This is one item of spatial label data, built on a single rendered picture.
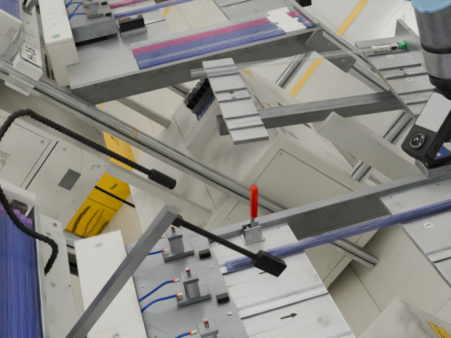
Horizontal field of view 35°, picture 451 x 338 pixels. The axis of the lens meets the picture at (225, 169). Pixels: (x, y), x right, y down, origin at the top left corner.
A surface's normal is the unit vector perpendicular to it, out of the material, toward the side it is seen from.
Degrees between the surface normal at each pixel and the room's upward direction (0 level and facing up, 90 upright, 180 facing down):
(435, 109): 12
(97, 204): 90
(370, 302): 0
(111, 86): 90
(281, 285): 45
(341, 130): 90
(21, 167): 90
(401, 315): 0
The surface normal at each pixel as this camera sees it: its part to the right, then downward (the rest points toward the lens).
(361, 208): 0.26, 0.50
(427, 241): -0.12, -0.83
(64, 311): 0.58, -0.76
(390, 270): -0.77, -0.41
